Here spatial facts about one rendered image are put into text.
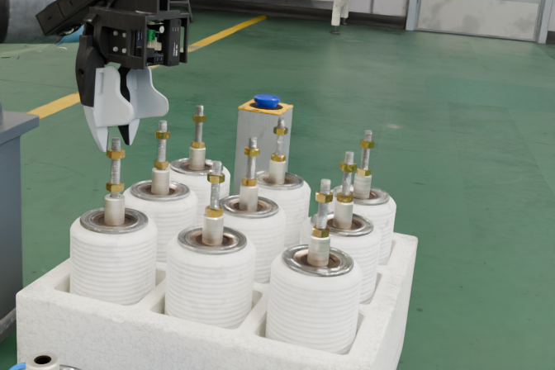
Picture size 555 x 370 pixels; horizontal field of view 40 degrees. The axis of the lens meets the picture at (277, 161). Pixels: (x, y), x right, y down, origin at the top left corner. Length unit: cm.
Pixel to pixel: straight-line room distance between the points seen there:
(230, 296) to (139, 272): 11
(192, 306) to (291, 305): 11
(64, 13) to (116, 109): 12
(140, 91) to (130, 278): 20
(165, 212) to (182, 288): 15
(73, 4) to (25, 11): 23
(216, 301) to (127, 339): 10
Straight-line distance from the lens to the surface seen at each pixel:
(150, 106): 84
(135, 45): 77
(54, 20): 84
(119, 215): 86
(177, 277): 81
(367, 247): 87
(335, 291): 76
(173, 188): 98
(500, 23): 579
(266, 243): 90
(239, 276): 80
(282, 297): 78
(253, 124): 118
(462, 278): 144
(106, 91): 80
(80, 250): 85
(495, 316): 133
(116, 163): 84
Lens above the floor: 57
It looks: 16 degrees down
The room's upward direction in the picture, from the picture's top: 5 degrees clockwise
